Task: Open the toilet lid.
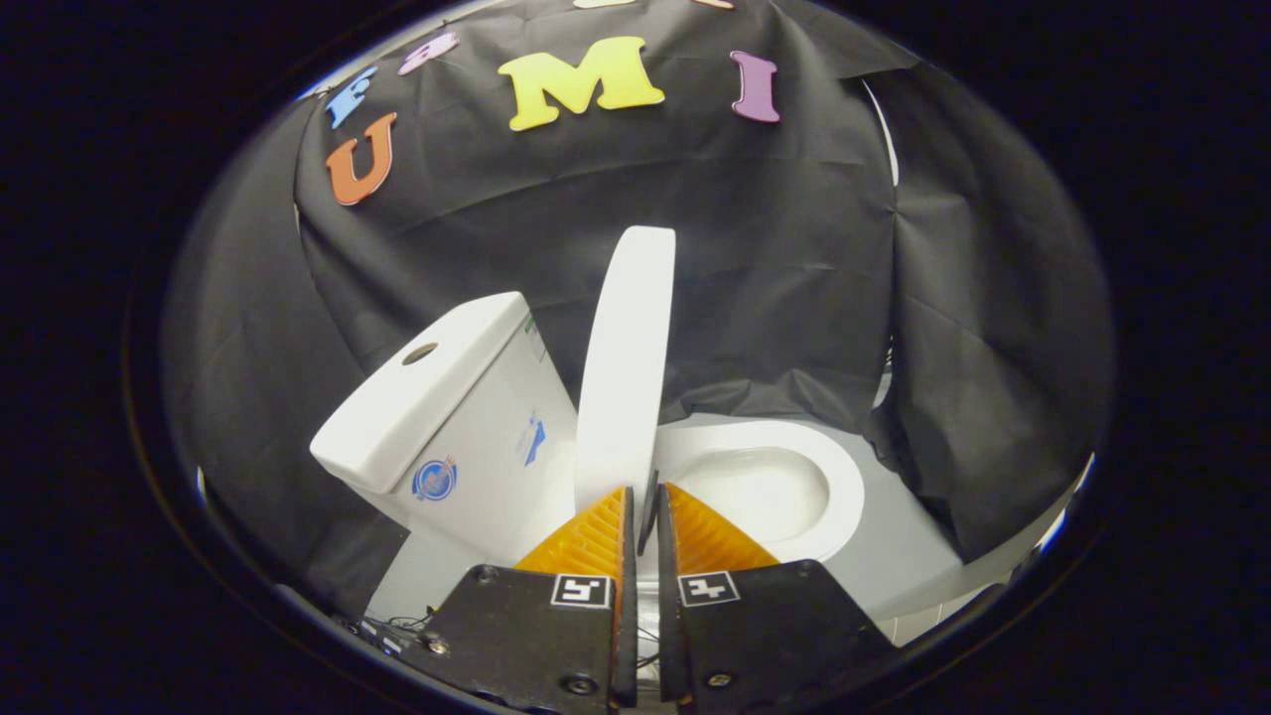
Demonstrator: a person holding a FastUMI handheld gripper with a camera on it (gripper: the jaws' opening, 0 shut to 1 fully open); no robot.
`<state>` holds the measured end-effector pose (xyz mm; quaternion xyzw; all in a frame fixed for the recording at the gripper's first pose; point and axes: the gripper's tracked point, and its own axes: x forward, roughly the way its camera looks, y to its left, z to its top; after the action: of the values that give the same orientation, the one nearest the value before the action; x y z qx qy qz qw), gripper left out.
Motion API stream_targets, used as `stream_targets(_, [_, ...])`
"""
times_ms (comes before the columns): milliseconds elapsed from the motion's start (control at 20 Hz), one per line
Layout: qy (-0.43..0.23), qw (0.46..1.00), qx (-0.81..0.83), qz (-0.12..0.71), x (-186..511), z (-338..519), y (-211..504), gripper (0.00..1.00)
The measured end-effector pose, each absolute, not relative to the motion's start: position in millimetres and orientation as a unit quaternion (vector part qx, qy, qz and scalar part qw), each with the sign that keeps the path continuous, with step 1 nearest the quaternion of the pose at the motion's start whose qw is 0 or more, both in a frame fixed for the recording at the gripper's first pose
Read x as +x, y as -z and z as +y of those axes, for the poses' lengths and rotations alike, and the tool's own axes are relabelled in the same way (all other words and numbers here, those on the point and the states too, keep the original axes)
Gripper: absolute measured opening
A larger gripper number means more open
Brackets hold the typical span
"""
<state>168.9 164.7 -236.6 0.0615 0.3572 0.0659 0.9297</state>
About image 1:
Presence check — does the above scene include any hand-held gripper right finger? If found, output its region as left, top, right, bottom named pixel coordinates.
left=655, top=484, right=897, bottom=711

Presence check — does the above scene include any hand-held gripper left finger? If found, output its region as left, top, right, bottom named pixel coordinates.
left=422, top=485, right=639, bottom=711

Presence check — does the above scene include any white toilet lid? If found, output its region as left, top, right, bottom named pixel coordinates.
left=574, top=225, right=678, bottom=557

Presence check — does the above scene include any white toilet tank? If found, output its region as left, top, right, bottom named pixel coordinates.
left=310, top=291, right=582, bottom=569

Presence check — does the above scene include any black backdrop cloth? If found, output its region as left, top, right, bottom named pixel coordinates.
left=164, top=0, right=1113, bottom=619

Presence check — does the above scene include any thin black cable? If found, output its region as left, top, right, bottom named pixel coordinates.
left=346, top=611, right=440, bottom=658

